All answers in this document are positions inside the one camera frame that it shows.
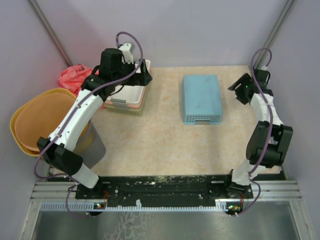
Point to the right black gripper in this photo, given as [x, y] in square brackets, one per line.
[245, 79]

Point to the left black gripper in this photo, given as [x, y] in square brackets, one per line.
[140, 79]

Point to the white perforated plastic basket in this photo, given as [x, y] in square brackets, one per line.
[131, 95]

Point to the pink perforated plastic basket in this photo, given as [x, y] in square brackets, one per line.
[123, 105]

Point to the blue perforated plastic basket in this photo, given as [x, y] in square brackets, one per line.
[201, 100]

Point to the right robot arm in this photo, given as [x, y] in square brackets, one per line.
[271, 138]

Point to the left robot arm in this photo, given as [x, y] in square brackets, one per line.
[57, 149]

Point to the green perforated plastic basket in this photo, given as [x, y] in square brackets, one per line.
[129, 111]

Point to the red plastic bag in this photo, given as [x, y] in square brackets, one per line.
[73, 77]

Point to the grey plastic bin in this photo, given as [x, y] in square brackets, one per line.
[90, 146]

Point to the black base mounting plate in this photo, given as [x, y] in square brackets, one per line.
[161, 190]

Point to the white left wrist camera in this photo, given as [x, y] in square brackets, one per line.
[127, 49]

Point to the white slotted cable duct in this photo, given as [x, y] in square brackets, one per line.
[96, 207]

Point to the aluminium frame rail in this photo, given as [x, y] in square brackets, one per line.
[50, 191]

